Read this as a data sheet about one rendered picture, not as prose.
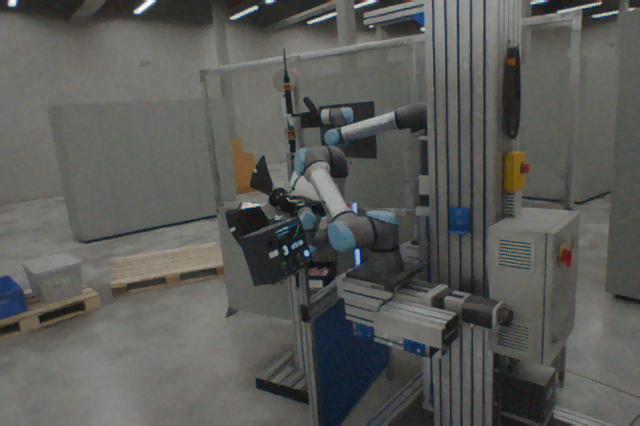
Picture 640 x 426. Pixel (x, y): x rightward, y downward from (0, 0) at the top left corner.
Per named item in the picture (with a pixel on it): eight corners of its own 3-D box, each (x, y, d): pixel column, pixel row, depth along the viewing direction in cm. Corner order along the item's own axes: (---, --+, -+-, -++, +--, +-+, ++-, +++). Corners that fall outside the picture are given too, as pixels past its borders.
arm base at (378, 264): (411, 266, 181) (411, 242, 179) (390, 278, 170) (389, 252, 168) (379, 260, 191) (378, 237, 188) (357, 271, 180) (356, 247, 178)
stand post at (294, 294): (300, 376, 299) (288, 241, 279) (312, 379, 294) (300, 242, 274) (297, 379, 295) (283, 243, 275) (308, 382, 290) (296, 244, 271)
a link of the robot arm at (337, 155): (345, 139, 206) (338, 234, 229) (322, 142, 202) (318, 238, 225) (357, 148, 196) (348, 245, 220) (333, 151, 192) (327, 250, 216)
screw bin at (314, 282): (307, 273, 250) (306, 261, 248) (337, 274, 245) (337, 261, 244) (295, 288, 229) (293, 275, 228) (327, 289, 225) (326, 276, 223)
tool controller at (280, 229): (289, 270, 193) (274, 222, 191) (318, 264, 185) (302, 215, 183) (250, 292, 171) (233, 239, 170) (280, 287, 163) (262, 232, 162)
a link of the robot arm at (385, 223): (405, 245, 175) (404, 210, 172) (374, 252, 170) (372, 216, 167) (388, 238, 186) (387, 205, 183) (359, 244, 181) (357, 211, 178)
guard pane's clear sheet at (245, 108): (220, 201, 382) (205, 74, 360) (564, 215, 253) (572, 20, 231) (219, 201, 381) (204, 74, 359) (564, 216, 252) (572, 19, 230)
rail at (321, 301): (383, 258, 274) (382, 245, 272) (389, 259, 272) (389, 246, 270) (301, 321, 199) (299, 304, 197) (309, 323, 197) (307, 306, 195)
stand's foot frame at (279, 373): (308, 344, 340) (307, 334, 338) (363, 356, 317) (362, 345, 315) (256, 388, 288) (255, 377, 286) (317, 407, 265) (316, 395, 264)
